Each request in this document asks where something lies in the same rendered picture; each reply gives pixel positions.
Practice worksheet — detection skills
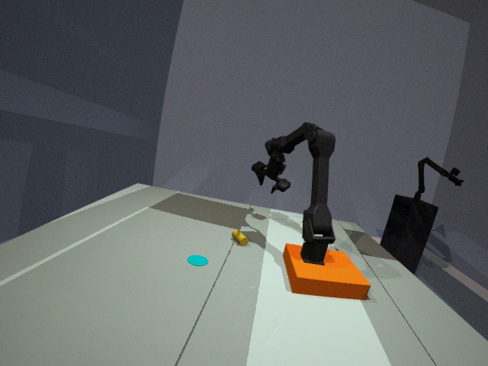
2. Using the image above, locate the cyan circle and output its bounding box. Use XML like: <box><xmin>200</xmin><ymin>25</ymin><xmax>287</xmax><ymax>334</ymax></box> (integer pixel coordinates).
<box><xmin>187</xmin><ymin>255</ymin><xmax>208</xmax><ymax>266</ymax></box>

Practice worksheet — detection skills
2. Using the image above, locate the yellow tall cylinder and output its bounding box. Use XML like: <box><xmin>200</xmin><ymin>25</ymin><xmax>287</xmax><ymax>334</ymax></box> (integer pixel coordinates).
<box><xmin>232</xmin><ymin>230</ymin><xmax>249</xmax><ymax>246</ymax></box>

